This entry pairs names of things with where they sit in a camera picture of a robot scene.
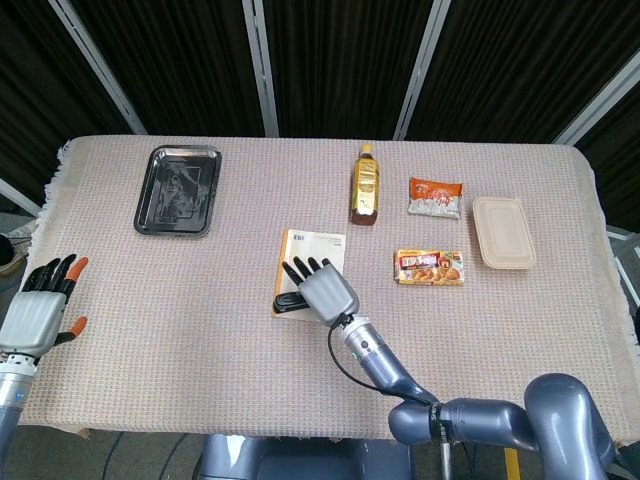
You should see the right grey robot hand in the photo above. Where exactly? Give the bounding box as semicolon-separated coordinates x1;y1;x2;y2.
281;256;362;329

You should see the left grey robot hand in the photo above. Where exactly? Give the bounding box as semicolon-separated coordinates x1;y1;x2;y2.
0;253;90;366

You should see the black stapler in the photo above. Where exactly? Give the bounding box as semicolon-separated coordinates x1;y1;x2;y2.
272;292;314;317

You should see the white and yellow booklet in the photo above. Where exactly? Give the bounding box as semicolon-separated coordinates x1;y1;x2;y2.
271;228;348;321

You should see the yellow curry roux box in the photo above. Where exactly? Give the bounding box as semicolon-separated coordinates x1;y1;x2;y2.
393;248;466;288

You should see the yellow label tea bottle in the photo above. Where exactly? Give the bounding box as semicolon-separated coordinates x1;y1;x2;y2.
348;143;383;228

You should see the beige woven tablecloth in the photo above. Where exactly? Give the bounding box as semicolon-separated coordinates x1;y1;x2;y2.
17;133;627;447

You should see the orange and white snack bag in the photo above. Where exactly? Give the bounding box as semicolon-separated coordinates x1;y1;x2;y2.
406;176;464;221

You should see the blue-grey robot torso base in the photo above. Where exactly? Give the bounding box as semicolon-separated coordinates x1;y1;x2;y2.
198;432;417;480

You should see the black metal tray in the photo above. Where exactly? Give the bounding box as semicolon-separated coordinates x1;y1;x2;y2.
133;144;223;238

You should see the beige lidded food container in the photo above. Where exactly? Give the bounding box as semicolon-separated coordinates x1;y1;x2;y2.
471;196;538;272

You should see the black pleated curtain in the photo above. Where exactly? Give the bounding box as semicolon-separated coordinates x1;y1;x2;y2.
0;0;640;236

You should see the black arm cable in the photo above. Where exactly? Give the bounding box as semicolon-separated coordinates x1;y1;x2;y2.
327;313;440;405

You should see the white metal partition post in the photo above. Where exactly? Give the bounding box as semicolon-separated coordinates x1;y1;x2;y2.
48;0;148;136
393;0;452;142
0;176;43;218
242;0;281;138
552;48;640;147

